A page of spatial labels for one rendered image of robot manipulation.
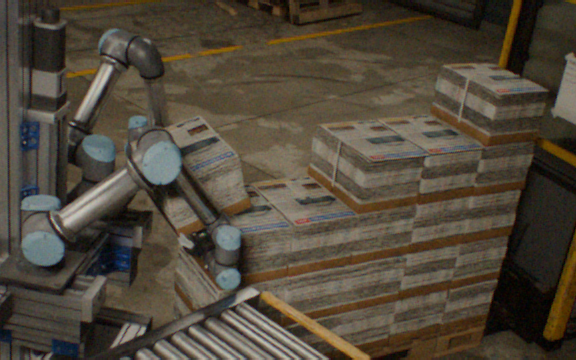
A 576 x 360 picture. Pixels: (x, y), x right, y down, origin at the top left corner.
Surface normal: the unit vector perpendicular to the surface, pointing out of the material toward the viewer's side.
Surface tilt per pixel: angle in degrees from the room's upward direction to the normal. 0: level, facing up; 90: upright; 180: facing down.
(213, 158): 19
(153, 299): 0
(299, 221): 2
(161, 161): 85
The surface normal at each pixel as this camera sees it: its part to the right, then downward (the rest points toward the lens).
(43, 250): 0.17, 0.51
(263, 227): 0.14, -0.90
